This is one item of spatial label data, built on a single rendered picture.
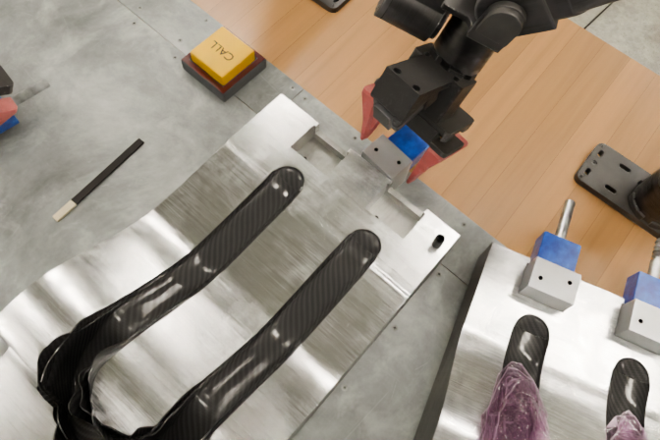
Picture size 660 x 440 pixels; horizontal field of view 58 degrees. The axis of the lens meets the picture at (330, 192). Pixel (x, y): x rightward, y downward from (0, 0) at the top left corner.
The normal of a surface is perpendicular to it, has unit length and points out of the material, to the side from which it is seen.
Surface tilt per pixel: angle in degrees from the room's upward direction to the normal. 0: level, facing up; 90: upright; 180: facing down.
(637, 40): 0
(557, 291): 0
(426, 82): 29
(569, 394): 21
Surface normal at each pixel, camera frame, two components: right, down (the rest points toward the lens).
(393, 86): -0.60, 0.33
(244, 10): 0.07, -0.42
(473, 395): 0.25, -0.75
